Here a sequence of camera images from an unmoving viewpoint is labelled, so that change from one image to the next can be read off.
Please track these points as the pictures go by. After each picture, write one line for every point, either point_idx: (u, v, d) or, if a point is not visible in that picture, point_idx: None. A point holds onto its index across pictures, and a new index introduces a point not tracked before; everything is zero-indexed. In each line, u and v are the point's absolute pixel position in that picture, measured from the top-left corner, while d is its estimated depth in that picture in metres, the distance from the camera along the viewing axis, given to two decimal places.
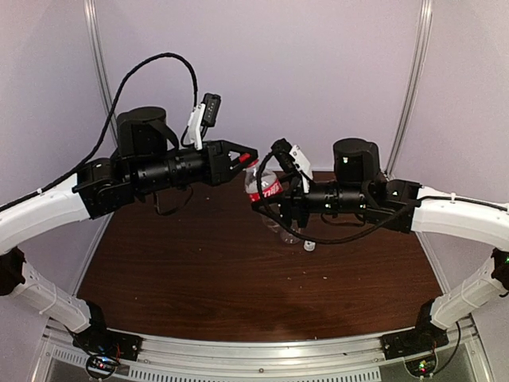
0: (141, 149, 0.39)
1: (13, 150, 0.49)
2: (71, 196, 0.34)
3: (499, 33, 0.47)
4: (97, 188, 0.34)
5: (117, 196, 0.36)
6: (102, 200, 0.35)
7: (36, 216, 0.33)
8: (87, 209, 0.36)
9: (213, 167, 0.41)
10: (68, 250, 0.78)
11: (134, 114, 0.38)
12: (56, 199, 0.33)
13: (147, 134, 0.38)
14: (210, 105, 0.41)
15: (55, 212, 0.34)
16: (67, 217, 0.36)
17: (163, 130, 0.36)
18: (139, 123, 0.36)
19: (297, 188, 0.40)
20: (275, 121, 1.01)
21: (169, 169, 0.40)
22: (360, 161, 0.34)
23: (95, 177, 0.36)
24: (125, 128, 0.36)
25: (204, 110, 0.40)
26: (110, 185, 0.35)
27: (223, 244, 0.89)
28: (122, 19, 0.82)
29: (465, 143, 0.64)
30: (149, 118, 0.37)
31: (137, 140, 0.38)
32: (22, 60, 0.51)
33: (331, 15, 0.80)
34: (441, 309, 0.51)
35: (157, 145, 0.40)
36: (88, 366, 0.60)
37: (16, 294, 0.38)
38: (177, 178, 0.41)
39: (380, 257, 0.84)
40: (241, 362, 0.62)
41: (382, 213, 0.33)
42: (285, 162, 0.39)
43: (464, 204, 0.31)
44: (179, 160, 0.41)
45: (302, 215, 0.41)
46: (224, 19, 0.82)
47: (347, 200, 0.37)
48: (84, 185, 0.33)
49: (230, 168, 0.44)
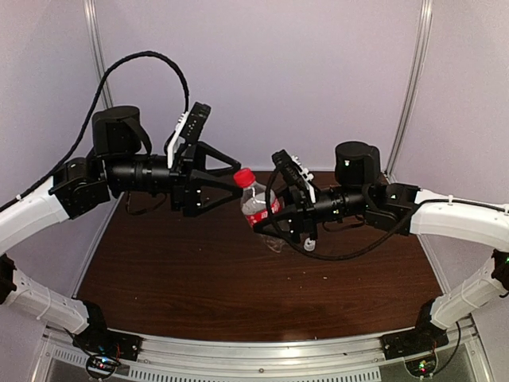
0: (114, 148, 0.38)
1: (13, 152, 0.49)
2: (48, 198, 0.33)
3: (499, 34, 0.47)
4: (72, 187, 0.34)
5: (93, 194, 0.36)
6: (79, 200, 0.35)
7: (20, 222, 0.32)
8: (64, 210, 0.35)
9: (176, 189, 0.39)
10: (67, 251, 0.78)
11: (109, 114, 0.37)
12: (33, 203, 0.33)
13: (121, 134, 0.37)
14: (192, 122, 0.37)
15: (36, 216, 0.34)
16: (48, 220, 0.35)
17: (136, 128, 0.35)
18: (113, 121, 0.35)
19: (304, 200, 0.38)
20: (275, 121, 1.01)
21: (135, 170, 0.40)
22: (360, 165, 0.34)
23: (70, 177, 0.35)
24: (100, 126, 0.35)
25: (184, 126, 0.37)
26: (85, 184, 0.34)
27: (223, 244, 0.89)
28: (122, 19, 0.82)
29: (465, 143, 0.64)
30: (122, 116, 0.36)
31: (111, 138, 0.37)
32: (22, 62, 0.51)
33: (331, 16, 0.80)
34: (441, 309, 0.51)
35: (131, 143, 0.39)
36: (88, 366, 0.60)
37: (9, 301, 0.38)
38: (145, 184, 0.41)
39: (380, 257, 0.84)
40: (241, 362, 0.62)
41: (382, 217, 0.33)
42: (289, 174, 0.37)
43: (462, 207, 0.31)
44: (146, 165, 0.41)
45: (313, 227, 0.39)
46: (224, 19, 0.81)
47: (354, 203, 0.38)
48: (60, 186, 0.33)
49: (197, 204, 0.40)
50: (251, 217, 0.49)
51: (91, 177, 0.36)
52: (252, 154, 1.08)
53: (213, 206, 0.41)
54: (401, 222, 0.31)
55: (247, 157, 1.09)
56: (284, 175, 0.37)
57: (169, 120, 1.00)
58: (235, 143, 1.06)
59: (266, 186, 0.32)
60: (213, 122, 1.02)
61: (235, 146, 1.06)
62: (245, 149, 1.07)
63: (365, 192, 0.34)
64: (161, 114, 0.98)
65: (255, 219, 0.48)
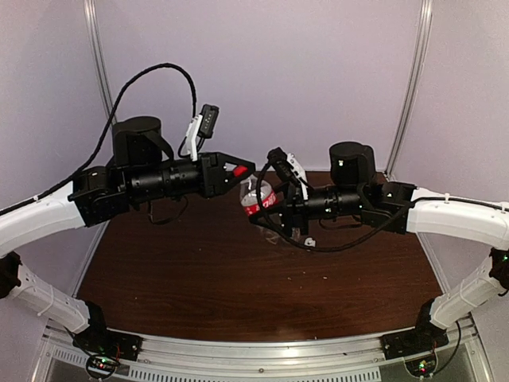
0: (134, 157, 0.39)
1: (13, 151, 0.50)
2: (67, 204, 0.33)
3: (499, 30, 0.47)
4: (93, 196, 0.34)
5: (113, 206, 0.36)
6: (97, 210, 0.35)
7: (32, 222, 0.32)
8: (82, 217, 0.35)
9: (212, 173, 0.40)
10: (68, 251, 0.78)
11: (128, 126, 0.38)
12: (51, 206, 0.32)
13: (142, 144, 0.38)
14: (207, 116, 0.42)
15: (50, 220, 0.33)
16: (63, 224, 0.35)
17: (158, 142, 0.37)
18: (134, 134, 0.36)
19: (296, 196, 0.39)
20: (275, 121, 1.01)
21: (162, 177, 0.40)
22: (355, 164, 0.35)
23: (91, 185, 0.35)
24: (120, 139, 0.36)
25: (201, 121, 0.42)
26: (105, 195, 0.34)
27: (223, 244, 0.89)
28: (123, 20, 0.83)
29: (465, 141, 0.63)
30: (144, 129, 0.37)
31: (131, 149, 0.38)
32: (22, 61, 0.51)
33: (331, 16, 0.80)
34: (440, 307, 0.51)
35: (151, 154, 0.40)
36: (88, 366, 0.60)
37: (13, 296, 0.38)
38: (169, 189, 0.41)
39: (379, 257, 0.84)
40: (241, 362, 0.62)
41: (378, 216, 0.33)
42: (282, 170, 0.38)
43: (458, 204, 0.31)
44: (172, 171, 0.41)
45: (305, 223, 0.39)
46: (224, 20, 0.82)
47: (348, 202, 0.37)
48: (79, 193, 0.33)
49: (225, 180, 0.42)
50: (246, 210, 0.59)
51: (112, 187, 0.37)
52: (251, 154, 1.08)
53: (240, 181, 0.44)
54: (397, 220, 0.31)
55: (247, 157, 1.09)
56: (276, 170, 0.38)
57: (169, 121, 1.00)
58: (235, 142, 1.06)
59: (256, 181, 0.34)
60: None
61: (235, 147, 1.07)
62: (245, 149, 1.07)
63: (361, 192, 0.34)
64: (161, 114, 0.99)
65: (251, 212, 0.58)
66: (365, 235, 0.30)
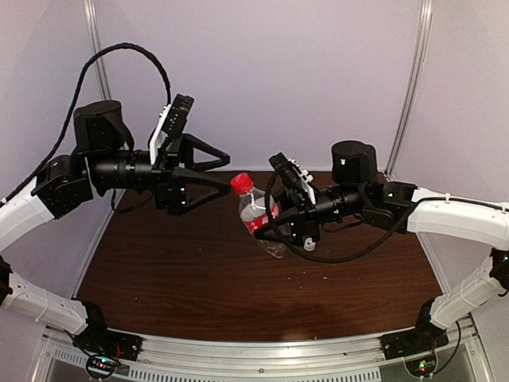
0: (95, 143, 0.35)
1: (13, 151, 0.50)
2: (30, 200, 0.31)
3: (499, 31, 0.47)
4: (54, 186, 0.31)
5: (75, 193, 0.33)
6: (62, 198, 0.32)
7: (5, 224, 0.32)
8: (49, 210, 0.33)
9: (160, 188, 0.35)
10: (68, 251, 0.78)
11: (89, 109, 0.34)
12: (17, 205, 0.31)
13: (102, 129, 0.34)
14: (172, 115, 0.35)
15: (21, 217, 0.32)
16: (38, 220, 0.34)
17: (118, 125, 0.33)
18: (93, 117, 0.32)
19: (304, 200, 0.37)
20: (275, 121, 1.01)
21: (118, 167, 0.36)
22: (357, 164, 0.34)
23: (50, 177, 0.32)
24: (80, 122, 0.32)
25: (165, 120, 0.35)
26: (68, 181, 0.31)
27: (223, 244, 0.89)
28: (122, 21, 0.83)
29: (465, 142, 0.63)
30: (102, 111, 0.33)
31: (91, 134, 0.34)
32: (22, 61, 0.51)
33: (331, 15, 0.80)
34: (440, 308, 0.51)
35: (114, 139, 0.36)
36: (88, 366, 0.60)
37: (6, 304, 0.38)
38: (129, 181, 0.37)
39: (378, 257, 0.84)
40: (241, 362, 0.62)
41: (379, 216, 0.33)
42: (289, 176, 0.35)
43: (459, 204, 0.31)
44: (130, 161, 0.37)
45: (316, 228, 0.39)
46: (224, 20, 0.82)
47: (354, 202, 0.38)
48: (41, 185, 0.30)
49: (182, 203, 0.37)
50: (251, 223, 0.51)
51: (74, 174, 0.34)
52: (251, 154, 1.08)
53: (200, 204, 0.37)
54: (398, 221, 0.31)
55: (247, 157, 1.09)
56: (283, 177, 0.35)
57: None
58: (235, 143, 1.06)
59: (266, 190, 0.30)
60: (213, 122, 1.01)
61: (235, 147, 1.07)
62: (245, 149, 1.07)
63: (363, 192, 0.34)
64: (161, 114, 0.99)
65: (256, 225, 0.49)
66: (382, 236, 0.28)
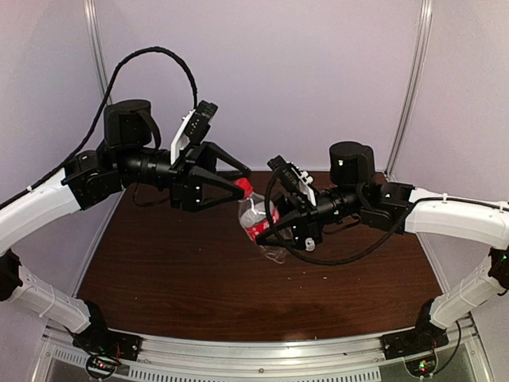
0: (127, 139, 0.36)
1: (13, 151, 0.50)
2: (60, 189, 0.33)
3: (499, 29, 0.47)
4: (85, 177, 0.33)
5: (106, 185, 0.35)
6: (91, 189, 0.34)
7: (31, 212, 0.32)
8: (77, 200, 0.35)
9: (176, 187, 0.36)
10: (68, 251, 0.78)
11: (121, 106, 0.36)
12: (46, 194, 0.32)
13: (134, 124, 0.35)
14: (195, 120, 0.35)
15: (48, 207, 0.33)
16: (61, 210, 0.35)
17: (149, 119, 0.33)
18: (126, 114, 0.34)
19: (305, 202, 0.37)
20: (274, 121, 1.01)
21: (141, 163, 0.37)
22: (355, 165, 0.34)
23: (83, 167, 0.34)
24: (113, 119, 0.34)
25: (187, 124, 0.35)
26: (98, 174, 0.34)
27: (223, 244, 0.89)
28: (122, 21, 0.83)
29: (465, 141, 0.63)
30: (136, 107, 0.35)
31: (124, 130, 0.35)
32: (22, 61, 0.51)
33: (331, 15, 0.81)
34: (440, 307, 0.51)
35: (144, 135, 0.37)
36: (88, 366, 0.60)
37: (15, 297, 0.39)
38: (149, 178, 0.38)
39: (379, 257, 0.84)
40: (241, 362, 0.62)
41: (378, 216, 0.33)
42: (288, 177, 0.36)
43: (456, 204, 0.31)
44: (153, 159, 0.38)
45: (319, 231, 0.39)
46: (224, 20, 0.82)
47: (352, 203, 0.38)
48: (73, 177, 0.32)
49: (196, 200, 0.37)
50: (254, 229, 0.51)
51: (103, 167, 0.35)
52: (251, 154, 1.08)
53: (214, 204, 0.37)
54: (396, 223, 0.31)
55: (247, 157, 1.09)
56: (282, 180, 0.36)
57: (169, 121, 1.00)
58: (234, 143, 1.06)
59: (266, 193, 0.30)
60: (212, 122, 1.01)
61: (235, 147, 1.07)
62: (244, 150, 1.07)
63: (360, 193, 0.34)
64: (160, 114, 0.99)
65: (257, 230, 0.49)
66: (383, 236, 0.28)
